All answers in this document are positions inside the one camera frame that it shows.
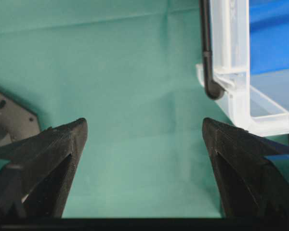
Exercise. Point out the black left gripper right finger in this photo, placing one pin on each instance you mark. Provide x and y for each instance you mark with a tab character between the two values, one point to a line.
251	172

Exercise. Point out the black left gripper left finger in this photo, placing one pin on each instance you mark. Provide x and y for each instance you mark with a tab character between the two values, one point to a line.
37	172

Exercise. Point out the clear plastic storage case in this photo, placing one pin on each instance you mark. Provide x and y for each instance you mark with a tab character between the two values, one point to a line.
257	103

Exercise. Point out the blue cloth liner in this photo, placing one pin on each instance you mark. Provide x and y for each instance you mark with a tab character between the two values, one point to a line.
269	35

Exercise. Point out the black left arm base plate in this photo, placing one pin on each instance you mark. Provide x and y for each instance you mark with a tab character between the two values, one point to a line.
16	121

